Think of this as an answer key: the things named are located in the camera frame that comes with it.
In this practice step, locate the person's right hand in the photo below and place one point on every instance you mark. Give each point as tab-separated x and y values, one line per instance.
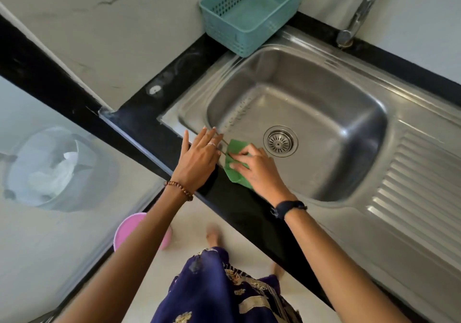
261	175

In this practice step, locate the person's left hand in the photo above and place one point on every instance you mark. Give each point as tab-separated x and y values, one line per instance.
196	162

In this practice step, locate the green cleaning cloth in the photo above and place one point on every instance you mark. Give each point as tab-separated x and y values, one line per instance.
236	169

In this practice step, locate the round metal drain strainer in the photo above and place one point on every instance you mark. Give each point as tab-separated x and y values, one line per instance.
280	141

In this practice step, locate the stainless steel sink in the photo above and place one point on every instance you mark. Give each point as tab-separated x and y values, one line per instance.
360	88

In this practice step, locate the teal plastic basket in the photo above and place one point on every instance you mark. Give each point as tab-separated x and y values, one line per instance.
252	9

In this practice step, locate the chrome faucet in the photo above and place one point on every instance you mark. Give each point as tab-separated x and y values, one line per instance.
363	9

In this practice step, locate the person's left forearm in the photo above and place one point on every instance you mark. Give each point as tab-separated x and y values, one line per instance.
115	265

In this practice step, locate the person's right forearm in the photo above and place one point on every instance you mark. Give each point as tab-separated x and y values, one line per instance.
342	268

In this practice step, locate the person's left foot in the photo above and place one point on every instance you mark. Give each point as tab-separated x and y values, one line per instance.
213	235

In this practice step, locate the person's foot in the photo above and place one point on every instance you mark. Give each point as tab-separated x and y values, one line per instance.
278	270
213	235

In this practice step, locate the person's right foot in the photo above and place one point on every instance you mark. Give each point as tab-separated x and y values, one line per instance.
278	270

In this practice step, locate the black wristband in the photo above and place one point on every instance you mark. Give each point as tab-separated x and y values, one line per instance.
286	207

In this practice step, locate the pink plastic bin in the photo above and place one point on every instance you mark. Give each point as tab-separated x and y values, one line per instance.
124	229

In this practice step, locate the purple embroidered garment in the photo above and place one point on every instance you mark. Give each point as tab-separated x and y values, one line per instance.
216	290

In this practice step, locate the grey lined trash bin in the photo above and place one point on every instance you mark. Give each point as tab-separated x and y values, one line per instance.
57	168

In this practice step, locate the white crumpled laundry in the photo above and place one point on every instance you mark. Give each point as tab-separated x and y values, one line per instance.
54	177

